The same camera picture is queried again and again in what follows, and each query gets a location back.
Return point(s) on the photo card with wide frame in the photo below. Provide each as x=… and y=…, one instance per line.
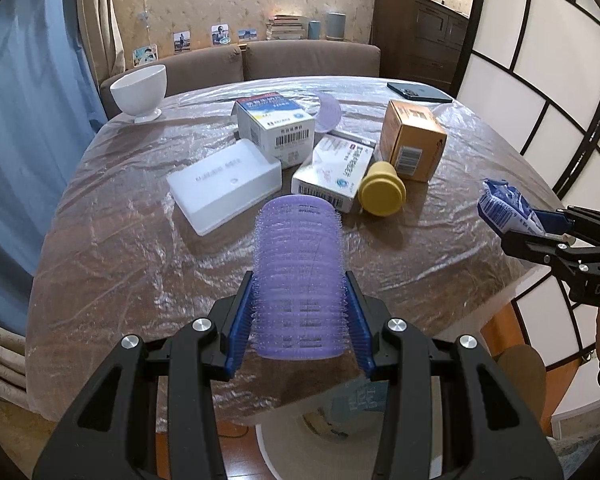
x=145, y=55

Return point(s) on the orange cardboard box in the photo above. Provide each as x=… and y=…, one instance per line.
x=410, y=135

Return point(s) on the white blue cube carton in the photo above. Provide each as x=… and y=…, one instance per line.
x=275, y=130

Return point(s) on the white footed bowl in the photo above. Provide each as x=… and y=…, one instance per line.
x=140, y=90

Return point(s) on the dark blue smartphone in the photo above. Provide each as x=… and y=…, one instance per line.
x=420, y=92

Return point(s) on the brown sofa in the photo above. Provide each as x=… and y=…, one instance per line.
x=305, y=60

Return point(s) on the purple bristled hair roller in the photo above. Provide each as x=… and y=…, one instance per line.
x=300, y=260

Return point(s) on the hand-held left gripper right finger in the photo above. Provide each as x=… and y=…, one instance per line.
x=360, y=325

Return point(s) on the tan round stool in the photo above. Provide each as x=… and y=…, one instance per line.
x=522, y=385

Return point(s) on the landscape photo card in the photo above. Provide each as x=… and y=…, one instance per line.
x=247, y=35

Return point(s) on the small blue cylinder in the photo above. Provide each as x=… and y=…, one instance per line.
x=314, y=30

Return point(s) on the white panel room divider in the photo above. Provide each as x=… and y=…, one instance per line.
x=555, y=60

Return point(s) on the blue curtain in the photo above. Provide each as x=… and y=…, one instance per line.
x=30, y=135

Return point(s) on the white blue medicine box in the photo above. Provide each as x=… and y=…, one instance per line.
x=330, y=172

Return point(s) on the pale purple half hair roller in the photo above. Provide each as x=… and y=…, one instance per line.
x=328, y=112

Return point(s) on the grey cylinder speaker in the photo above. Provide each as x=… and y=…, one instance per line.
x=336, y=25

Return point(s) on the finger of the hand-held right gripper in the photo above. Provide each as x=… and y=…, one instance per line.
x=552, y=221
x=530, y=247

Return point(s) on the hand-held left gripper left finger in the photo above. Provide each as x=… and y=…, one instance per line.
x=242, y=320

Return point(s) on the dark wooden cabinet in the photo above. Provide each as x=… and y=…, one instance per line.
x=420, y=35

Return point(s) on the stack of books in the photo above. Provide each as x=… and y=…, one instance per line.
x=286, y=27

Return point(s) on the yellow round jar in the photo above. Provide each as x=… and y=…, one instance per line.
x=380, y=192

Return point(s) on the beige curtain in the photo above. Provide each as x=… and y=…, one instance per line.
x=102, y=10

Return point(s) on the clear wall hook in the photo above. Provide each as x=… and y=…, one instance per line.
x=144, y=18

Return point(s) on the beige folded fabric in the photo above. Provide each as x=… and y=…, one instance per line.
x=2, y=360

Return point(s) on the plain white flat box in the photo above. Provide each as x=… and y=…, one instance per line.
x=220, y=185

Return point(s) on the white trash bin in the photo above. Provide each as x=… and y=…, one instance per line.
x=290, y=440

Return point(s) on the blue white wrapper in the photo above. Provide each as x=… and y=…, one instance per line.
x=500, y=205

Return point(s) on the portrait photo card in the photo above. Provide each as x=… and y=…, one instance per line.
x=221, y=34

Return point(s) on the standing figure photo card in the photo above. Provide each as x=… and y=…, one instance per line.
x=183, y=42

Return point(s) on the thin white carton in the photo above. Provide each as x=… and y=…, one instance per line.
x=352, y=137

